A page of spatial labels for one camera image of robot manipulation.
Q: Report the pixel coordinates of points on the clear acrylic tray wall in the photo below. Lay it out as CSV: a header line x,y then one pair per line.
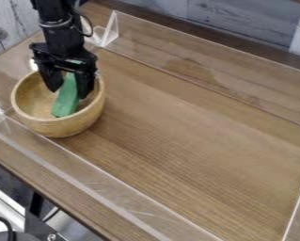
x,y
193,157

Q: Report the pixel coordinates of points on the green wooden block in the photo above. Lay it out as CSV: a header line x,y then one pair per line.
x,y
67,100

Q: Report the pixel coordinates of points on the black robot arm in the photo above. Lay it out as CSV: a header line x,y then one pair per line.
x,y
55,9

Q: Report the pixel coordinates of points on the black metal table leg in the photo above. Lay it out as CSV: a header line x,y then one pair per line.
x,y
37,204

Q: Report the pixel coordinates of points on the brown wooden bowl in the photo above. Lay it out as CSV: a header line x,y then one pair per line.
x,y
33,102

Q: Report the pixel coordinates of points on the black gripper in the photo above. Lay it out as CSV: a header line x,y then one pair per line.
x,y
62,53

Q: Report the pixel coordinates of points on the black bracket with screw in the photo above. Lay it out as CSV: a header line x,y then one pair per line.
x,y
39,228

